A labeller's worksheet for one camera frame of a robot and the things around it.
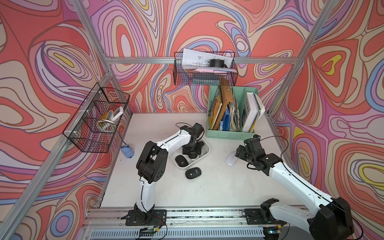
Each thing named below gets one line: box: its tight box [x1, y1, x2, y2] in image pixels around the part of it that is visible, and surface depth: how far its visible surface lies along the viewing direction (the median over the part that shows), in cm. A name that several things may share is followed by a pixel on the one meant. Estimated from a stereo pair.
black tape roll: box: [209, 59, 225, 68], surface depth 84 cm
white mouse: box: [225, 151, 238, 166], surface depth 94 cm
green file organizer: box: [205, 85, 259, 140], surface depth 98 cm
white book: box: [242, 92, 266, 132], surface depth 92 cm
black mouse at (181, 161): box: [175, 155, 189, 167], surface depth 93 cm
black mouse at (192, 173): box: [185, 167, 202, 180], surface depth 88 cm
